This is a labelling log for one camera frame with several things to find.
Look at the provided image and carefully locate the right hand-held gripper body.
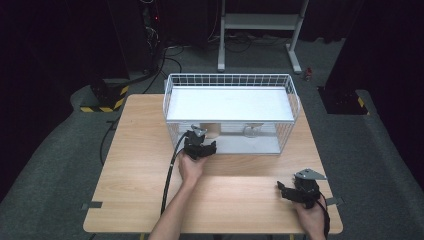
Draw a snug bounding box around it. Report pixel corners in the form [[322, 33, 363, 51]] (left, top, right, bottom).
[[293, 168, 328, 210]]

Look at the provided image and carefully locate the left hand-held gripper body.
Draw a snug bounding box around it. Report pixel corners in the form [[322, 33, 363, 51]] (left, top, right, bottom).
[[182, 123, 209, 160]]

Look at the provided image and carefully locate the white wire shelf rack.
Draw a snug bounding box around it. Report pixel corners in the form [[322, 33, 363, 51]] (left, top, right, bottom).
[[162, 73, 301, 156]]

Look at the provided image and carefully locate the person's left hand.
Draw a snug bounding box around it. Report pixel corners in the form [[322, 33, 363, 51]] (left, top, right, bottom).
[[177, 151, 210, 188]]

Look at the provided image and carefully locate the person's right hand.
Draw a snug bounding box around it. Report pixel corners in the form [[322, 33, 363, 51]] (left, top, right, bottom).
[[292, 195, 328, 238]]

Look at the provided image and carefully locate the black yellow striped base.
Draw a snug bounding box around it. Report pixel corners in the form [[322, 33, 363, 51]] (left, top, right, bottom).
[[317, 85, 370, 116], [79, 78, 130, 114]]

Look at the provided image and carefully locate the dark equipment rack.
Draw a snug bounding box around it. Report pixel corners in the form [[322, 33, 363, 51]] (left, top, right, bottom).
[[136, 0, 168, 75]]

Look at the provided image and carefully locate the white metal stand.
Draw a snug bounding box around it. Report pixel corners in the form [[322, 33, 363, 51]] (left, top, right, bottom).
[[217, 0, 310, 75]]

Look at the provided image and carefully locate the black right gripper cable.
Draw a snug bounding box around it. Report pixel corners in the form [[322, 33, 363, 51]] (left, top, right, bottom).
[[314, 191, 332, 240]]

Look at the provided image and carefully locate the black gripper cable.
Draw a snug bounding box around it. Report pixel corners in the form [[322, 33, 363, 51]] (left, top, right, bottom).
[[160, 131, 190, 216], [314, 191, 332, 240]]

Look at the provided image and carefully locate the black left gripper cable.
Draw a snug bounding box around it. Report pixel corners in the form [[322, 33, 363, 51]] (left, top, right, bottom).
[[160, 131, 190, 216]]

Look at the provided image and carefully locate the thin black floor cable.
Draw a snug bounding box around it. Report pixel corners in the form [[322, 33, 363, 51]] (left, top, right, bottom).
[[99, 117, 122, 166]]

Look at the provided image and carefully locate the bundle of cables under stand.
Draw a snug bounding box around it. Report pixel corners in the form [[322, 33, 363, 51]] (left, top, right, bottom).
[[207, 30, 292, 54]]

